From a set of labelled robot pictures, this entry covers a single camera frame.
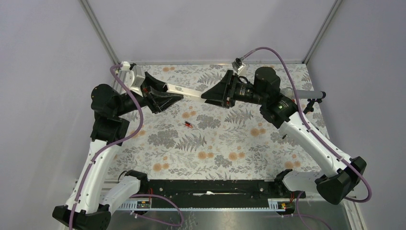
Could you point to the white remote control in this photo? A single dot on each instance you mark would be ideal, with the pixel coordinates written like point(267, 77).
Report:
point(188, 94)

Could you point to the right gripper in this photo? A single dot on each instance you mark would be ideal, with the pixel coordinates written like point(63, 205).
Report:
point(225, 89)

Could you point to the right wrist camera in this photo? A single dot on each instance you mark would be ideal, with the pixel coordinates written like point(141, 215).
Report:
point(239, 67)

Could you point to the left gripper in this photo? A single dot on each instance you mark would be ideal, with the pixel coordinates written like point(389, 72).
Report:
point(155, 98)

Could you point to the grey microphone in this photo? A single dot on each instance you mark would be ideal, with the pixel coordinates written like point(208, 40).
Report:
point(302, 94)

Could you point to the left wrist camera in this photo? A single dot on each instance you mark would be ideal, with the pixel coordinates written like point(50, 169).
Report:
point(136, 79)

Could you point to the red black battery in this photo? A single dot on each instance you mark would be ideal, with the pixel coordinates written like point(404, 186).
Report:
point(188, 124)

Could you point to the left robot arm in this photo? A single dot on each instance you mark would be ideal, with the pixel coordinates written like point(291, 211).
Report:
point(84, 209)

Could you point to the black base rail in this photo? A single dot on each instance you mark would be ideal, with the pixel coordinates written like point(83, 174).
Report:
point(217, 193)

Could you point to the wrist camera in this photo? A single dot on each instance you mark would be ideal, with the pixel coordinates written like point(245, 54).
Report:
point(136, 79)
point(239, 67)

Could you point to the floral table mat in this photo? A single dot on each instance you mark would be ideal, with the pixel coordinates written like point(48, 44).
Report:
point(236, 143)

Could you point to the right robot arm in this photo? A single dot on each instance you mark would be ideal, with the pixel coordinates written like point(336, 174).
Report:
point(340, 172)

